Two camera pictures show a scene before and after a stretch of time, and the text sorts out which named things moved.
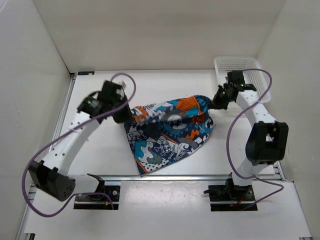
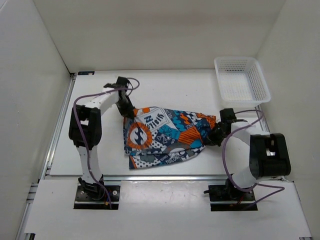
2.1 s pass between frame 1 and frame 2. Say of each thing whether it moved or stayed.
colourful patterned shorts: moved
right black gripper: moved
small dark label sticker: stayed
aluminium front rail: stayed
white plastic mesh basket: stayed
